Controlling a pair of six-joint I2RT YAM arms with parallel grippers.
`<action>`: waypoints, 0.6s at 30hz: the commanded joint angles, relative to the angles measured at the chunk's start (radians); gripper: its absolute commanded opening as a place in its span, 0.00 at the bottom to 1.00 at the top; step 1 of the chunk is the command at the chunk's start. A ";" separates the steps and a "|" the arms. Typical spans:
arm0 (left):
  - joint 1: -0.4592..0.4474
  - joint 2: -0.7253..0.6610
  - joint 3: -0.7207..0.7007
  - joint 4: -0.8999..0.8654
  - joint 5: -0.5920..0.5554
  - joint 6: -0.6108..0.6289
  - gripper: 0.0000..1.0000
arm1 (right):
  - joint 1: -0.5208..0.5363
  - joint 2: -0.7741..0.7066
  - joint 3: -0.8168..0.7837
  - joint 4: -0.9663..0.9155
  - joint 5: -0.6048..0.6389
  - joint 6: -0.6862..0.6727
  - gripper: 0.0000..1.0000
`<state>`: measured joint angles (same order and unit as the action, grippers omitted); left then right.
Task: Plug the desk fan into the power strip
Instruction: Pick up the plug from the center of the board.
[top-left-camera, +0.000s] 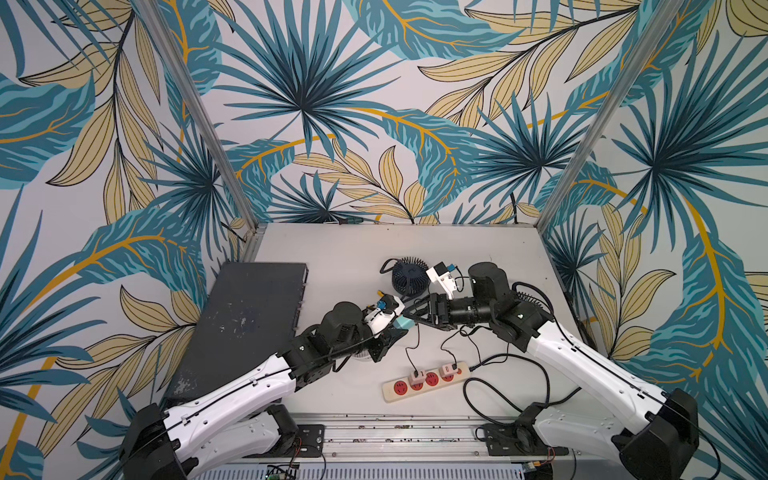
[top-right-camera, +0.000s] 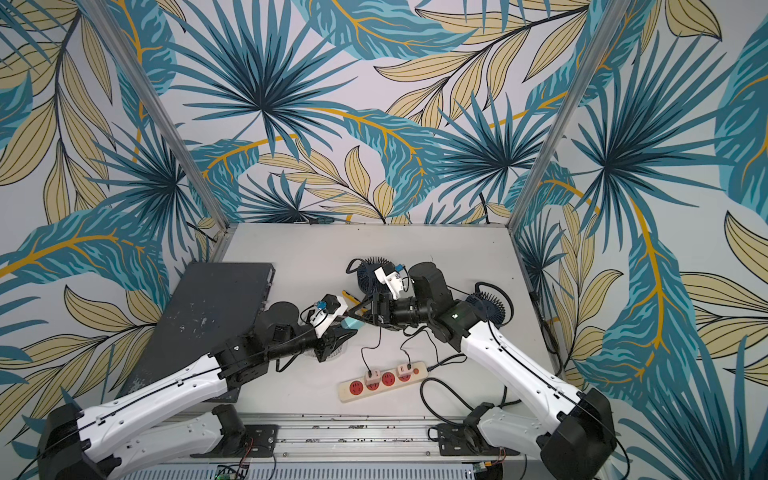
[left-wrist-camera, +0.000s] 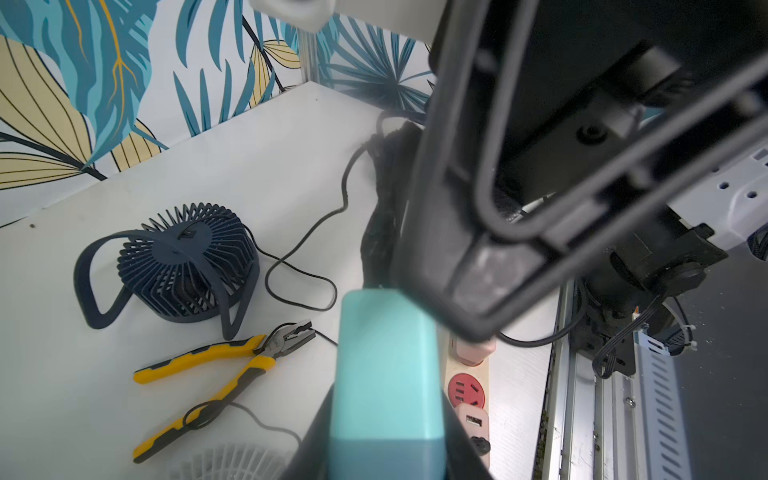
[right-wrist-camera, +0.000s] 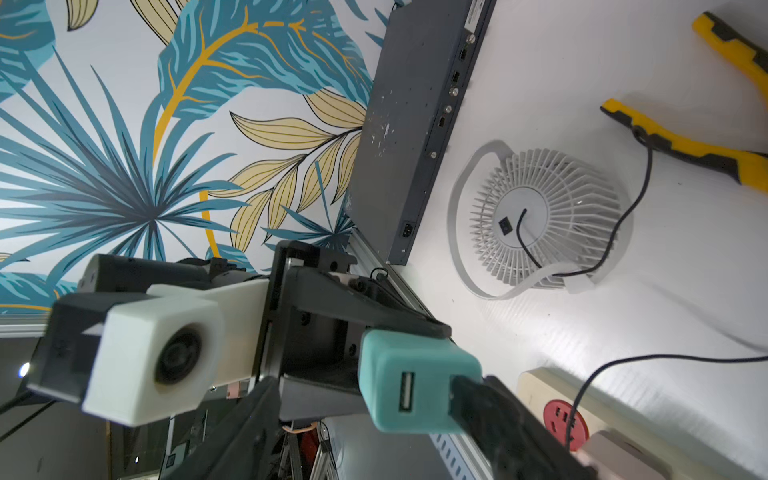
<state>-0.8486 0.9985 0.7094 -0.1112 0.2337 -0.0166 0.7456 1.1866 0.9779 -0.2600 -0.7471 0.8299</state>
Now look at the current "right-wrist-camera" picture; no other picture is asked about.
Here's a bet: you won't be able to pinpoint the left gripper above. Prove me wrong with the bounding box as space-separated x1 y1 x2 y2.
254 240 451 420

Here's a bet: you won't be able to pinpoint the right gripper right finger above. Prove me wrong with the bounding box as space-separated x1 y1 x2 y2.
449 376 597 480

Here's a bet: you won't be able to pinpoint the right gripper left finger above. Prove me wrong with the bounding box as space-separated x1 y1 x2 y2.
169 377 281 480

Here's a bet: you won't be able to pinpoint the beige red power strip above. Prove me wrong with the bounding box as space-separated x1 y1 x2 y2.
517 367 751 479

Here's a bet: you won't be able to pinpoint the pink plug adapter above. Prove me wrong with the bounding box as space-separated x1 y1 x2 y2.
574 430 668 480

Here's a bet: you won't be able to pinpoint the teal plug adapter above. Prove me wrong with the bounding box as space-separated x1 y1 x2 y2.
357 328 484 436

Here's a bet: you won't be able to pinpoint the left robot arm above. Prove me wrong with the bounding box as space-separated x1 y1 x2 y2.
78 241 451 426

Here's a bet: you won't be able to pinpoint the white desk fan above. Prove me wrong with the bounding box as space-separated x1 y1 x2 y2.
447 140 633 301

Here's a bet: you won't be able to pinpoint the dark grey flat device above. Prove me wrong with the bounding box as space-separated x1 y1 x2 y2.
345 0 496 265

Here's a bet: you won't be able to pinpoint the yellow black pliers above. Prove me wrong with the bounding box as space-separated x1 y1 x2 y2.
599 10 768 194

